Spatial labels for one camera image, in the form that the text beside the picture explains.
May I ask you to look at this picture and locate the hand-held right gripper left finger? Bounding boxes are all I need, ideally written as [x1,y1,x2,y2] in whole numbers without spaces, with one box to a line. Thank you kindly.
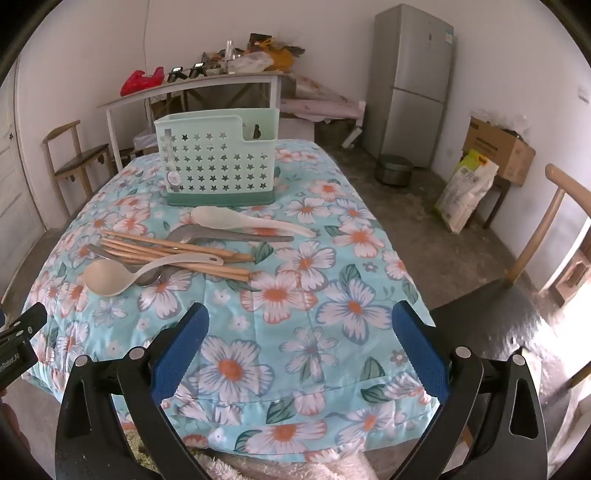
[55,302,213,480]

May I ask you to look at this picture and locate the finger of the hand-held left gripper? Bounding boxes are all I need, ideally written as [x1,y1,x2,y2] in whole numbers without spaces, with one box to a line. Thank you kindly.
[0,303,49,344]

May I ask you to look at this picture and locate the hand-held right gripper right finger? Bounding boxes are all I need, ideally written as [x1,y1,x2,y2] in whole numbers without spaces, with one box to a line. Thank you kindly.
[388,300,541,480]

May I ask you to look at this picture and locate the metal spoon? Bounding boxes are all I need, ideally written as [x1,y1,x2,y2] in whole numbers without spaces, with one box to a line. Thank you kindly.
[87,243,163,287]

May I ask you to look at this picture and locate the beige plastic ladle spoon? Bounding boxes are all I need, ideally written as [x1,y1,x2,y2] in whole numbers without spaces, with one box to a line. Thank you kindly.
[83,253,225,296]

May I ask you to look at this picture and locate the bundle of wooden chopsticks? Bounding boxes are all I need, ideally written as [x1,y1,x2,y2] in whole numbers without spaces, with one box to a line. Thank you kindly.
[99,229,257,282]

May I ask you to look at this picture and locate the grey plastic spoon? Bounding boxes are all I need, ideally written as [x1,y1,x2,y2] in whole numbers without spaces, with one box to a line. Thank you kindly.
[165,224,295,245]

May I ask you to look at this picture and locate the white plastic rice spoon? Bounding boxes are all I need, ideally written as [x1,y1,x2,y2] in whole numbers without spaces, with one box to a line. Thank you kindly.
[191,206,317,239]

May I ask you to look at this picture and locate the green perforated utensil holder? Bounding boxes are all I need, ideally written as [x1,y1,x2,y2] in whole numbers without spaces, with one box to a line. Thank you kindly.
[154,107,281,207]

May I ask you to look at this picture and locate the floral light blue blanket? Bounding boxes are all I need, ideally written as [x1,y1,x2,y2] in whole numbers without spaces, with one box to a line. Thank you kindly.
[23,138,444,467]

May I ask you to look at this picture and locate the white door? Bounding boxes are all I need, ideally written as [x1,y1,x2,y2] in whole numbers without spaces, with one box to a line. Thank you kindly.
[0,60,47,278]

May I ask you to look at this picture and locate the white and yellow rice bag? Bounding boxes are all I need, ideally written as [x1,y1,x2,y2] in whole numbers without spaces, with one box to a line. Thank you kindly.
[434,150,500,234]

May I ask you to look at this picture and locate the small wooden chair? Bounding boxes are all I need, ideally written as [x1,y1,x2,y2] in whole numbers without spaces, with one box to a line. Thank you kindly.
[43,120,114,217]

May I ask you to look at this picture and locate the metal pot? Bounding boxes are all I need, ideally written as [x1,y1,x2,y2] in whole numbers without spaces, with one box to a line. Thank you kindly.
[374,154,414,186]

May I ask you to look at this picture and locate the dark wooden stool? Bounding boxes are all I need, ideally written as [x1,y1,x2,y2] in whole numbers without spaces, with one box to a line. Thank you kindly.
[482,175,511,229]

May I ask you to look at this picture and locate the brown cardboard box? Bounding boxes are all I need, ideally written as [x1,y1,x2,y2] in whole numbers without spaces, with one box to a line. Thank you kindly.
[463,115,536,186]

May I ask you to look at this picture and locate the wooden chair with dark seat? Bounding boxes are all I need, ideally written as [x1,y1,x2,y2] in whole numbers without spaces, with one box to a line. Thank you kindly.
[427,164,591,393]

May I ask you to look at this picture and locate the pink cloth covered bench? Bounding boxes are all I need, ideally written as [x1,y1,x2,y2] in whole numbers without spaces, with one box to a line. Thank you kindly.
[279,73,368,124]

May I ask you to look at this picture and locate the red plastic bag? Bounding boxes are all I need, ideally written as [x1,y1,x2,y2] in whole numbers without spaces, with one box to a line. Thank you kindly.
[121,67,165,97]

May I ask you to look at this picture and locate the silver refrigerator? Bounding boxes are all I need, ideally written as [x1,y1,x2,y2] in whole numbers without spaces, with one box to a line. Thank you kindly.
[361,4,455,169]

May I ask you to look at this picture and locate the white plastic bag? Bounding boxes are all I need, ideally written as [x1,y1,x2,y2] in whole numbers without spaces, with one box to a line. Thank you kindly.
[228,52,273,73]

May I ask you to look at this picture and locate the orange plastic bag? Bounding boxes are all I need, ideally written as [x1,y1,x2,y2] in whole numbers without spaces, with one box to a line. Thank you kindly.
[263,39,295,72]

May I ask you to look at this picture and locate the white frame table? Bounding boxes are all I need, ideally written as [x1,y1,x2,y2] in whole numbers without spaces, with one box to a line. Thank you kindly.
[98,71,284,171]

